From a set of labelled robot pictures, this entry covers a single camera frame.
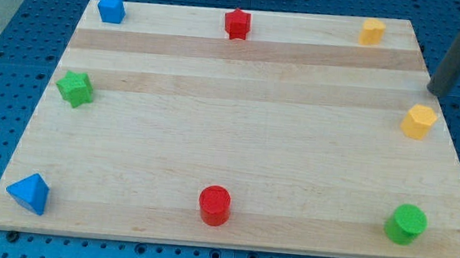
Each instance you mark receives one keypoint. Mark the blue cube block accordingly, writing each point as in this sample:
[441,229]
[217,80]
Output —
[111,11]

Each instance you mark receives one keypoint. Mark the blue triangle block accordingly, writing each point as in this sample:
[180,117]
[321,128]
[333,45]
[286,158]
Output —
[31,193]

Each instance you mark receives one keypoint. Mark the yellow hexagon block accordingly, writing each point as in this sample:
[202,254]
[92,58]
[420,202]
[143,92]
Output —
[418,122]

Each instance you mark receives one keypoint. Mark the red cylinder block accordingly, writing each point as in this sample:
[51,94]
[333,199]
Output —
[214,202]

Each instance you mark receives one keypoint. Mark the green cylinder block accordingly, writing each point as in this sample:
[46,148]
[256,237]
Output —
[405,224]

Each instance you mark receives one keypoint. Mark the red star block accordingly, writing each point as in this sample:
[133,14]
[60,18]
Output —
[237,24]

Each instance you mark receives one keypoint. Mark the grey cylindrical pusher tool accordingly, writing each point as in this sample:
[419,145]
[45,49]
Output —
[448,71]

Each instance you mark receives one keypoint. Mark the wooden board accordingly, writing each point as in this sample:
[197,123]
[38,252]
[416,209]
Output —
[299,123]

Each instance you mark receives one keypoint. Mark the green star block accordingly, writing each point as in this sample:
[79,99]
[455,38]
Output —
[75,88]

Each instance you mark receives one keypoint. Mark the yellow heart block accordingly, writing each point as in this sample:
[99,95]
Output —
[372,32]

